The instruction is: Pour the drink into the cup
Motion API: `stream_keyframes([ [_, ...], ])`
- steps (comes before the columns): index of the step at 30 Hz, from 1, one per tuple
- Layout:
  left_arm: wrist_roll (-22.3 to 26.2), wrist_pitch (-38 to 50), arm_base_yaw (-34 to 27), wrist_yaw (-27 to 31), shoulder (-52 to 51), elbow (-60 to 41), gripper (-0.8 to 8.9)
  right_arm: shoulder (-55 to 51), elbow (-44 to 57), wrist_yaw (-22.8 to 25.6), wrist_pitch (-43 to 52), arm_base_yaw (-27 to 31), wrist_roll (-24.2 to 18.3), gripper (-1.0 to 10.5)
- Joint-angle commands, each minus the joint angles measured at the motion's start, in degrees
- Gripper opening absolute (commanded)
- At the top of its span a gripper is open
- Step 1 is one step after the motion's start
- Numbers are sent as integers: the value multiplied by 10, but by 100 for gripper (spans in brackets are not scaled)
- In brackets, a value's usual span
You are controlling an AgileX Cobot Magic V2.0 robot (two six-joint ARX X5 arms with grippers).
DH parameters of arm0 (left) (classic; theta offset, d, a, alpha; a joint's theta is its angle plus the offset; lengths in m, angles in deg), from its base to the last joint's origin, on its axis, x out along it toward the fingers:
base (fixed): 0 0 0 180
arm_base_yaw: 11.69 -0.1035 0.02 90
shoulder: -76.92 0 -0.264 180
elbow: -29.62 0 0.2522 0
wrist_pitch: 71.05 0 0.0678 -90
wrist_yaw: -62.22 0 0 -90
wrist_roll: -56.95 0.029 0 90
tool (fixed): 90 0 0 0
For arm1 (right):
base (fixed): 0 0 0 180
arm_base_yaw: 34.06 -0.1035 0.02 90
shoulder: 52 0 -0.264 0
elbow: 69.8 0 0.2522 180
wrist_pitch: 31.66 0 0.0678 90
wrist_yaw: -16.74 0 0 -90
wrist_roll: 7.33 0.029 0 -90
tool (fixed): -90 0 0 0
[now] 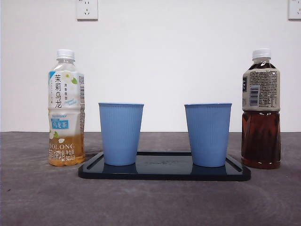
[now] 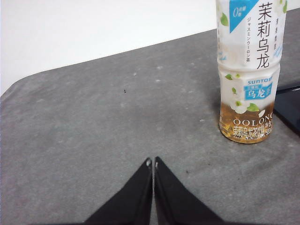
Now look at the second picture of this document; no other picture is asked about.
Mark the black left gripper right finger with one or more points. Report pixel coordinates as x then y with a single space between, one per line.
173 204

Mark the jasmine oolong tea bottle white label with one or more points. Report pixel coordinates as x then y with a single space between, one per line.
246 82

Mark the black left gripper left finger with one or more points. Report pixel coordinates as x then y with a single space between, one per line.
133 204

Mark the dark teal rectangular tray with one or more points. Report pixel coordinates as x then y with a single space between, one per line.
288 105

